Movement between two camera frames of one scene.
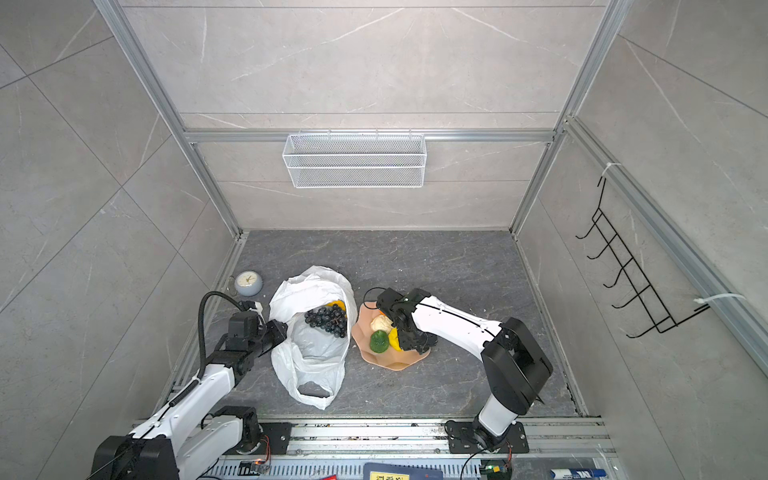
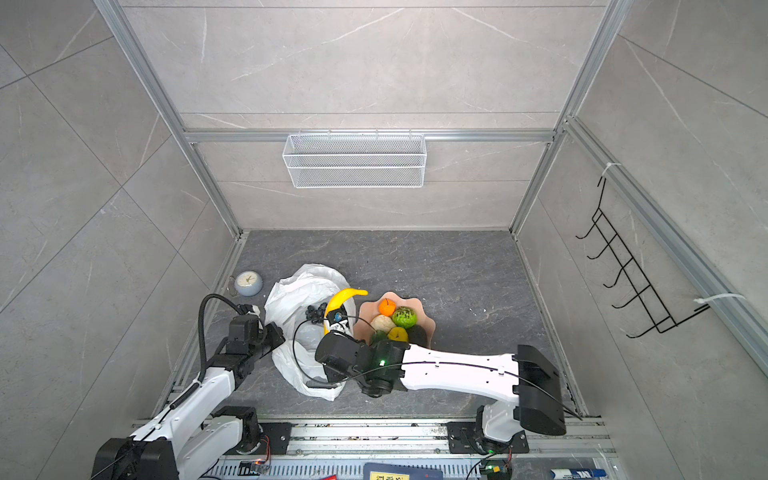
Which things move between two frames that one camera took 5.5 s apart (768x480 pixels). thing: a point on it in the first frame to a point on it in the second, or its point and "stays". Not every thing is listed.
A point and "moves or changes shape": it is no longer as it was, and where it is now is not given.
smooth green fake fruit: [379, 341] stays
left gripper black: [278, 333] stays
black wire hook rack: [662, 320] stays
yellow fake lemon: [395, 340] stays
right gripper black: [428, 341] to [332, 375]
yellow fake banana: [339, 303] moves or changes shape
